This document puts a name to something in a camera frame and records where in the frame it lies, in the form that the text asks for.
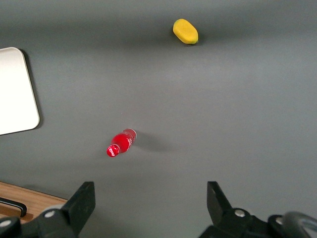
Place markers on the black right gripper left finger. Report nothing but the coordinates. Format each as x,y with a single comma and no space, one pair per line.
80,207

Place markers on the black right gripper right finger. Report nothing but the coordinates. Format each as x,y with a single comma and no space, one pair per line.
221,210

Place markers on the white tray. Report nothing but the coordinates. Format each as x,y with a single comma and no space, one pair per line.
15,90

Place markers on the wooden board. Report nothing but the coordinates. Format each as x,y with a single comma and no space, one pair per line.
34,199

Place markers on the red soda bottle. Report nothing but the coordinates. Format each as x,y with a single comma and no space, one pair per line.
121,143

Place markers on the yellow mango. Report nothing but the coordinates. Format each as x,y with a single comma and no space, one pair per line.
185,31

